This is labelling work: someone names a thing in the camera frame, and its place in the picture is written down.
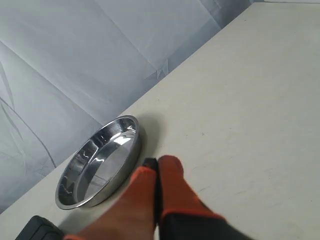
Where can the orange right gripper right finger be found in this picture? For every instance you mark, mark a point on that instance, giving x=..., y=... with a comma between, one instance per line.
x=184, y=216

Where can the grey wrinkled backdrop cloth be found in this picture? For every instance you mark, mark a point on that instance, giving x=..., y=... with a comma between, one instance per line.
x=67, y=67

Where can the round stainless steel pan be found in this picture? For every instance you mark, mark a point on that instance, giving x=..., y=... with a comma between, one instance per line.
x=101, y=165

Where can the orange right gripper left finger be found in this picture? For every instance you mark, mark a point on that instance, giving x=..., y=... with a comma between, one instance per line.
x=131, y=217

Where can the black tool case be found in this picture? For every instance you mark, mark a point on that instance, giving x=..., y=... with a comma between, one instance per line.
x=39, y=228

